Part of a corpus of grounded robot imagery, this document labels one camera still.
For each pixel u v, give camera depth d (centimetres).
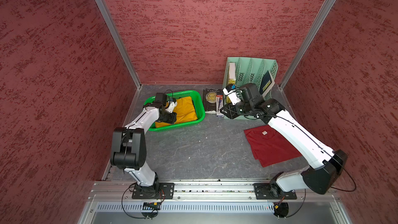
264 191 74
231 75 90
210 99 110
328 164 39
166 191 74
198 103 103
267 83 103
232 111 64
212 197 73
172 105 86
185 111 103
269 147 88
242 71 109
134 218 68
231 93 60
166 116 78
